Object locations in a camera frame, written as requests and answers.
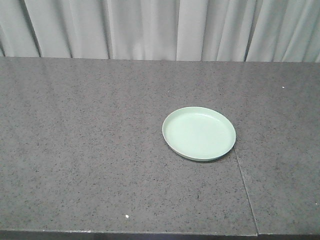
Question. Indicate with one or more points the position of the mint green round plate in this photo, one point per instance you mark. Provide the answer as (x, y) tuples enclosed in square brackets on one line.
[(198, 133)]

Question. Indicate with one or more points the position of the white pleated curtain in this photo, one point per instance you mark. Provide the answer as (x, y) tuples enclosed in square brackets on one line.
[(175, 30)]

